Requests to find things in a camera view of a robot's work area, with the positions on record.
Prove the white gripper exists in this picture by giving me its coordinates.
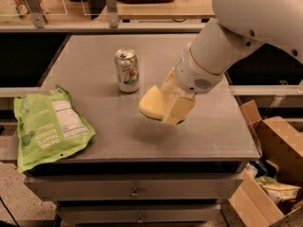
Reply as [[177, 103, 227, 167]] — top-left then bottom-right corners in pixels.
[[160, 44, 223, 125]]

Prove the yellow sponge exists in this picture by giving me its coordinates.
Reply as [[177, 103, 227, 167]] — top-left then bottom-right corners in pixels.
[[138, 85, 169, 120]]

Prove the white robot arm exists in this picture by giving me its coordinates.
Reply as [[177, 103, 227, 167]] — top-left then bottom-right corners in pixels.
[[161, 0, 303, 125]]

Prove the green rice chip bag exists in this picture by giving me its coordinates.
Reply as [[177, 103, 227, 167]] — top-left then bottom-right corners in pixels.
[[14, 85, 96, 173]]

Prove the colourful snack bag behind glass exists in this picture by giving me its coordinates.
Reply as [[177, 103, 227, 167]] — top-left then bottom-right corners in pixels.
[[0, 0, 48, 24]]

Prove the silver soda can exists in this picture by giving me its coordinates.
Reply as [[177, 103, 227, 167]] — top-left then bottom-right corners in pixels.
[[115, 48, 139, 93]]

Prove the grey metal drawer cabinet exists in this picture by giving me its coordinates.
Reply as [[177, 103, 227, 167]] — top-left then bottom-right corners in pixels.
[[26, 34, 258, 227]]

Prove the upper drawer knob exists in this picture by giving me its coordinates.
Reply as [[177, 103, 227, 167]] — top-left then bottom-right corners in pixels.
[[130, 187, 140, 199]]

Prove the drawer knob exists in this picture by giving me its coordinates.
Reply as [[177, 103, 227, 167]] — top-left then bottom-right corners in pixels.
[[136, 215, 144, 224], [130, 187, 140, 199]]

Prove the cardboard box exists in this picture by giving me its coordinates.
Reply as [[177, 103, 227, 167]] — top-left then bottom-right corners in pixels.
[[229, 101, 303, 227]]

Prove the lower drawer knob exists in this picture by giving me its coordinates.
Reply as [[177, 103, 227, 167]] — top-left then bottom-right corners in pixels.
[[136, 215, 144, 224]]

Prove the snack package in box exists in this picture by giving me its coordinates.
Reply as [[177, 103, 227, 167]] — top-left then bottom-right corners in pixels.
[[255, 176, 300, 205]]

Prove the middle metal bracket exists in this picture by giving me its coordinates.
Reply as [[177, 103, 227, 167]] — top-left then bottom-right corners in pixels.
[[106, 0, 119, 28]]

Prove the metal bracket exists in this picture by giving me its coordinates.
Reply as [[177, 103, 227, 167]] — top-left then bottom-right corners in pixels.
[[106, 0, 119, 28], [26, 0, 47, 28]]

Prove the left metal bracket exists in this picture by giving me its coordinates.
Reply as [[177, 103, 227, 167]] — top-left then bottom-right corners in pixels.
[[26, 0, 47, 28]]

